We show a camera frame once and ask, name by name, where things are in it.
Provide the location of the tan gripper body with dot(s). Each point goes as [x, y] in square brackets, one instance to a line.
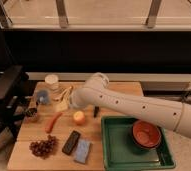
[61, 106]

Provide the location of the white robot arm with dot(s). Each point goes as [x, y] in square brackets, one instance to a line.
[171, 115]

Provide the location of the white paper cup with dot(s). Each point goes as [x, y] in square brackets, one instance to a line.
[52, 81]

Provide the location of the small dark cup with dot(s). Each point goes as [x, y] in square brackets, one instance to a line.
[31, 115]

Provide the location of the orange apple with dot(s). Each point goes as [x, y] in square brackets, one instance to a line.
[79, 118]

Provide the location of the wooden cutting board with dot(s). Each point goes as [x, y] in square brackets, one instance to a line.
[22, 159]

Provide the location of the black rectangular block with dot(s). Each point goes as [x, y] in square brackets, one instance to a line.
[71, 142]

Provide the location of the bunch of dark grapes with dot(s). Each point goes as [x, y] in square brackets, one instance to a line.
[44, 148]

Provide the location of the blue sponge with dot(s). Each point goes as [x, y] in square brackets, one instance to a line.
[82, 151]

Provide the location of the black chair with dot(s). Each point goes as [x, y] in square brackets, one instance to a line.
[12, 83]

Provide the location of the green plastic tray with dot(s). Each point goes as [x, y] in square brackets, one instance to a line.
[121, 153]

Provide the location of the red bowl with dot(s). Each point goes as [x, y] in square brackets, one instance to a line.
[146, 135]

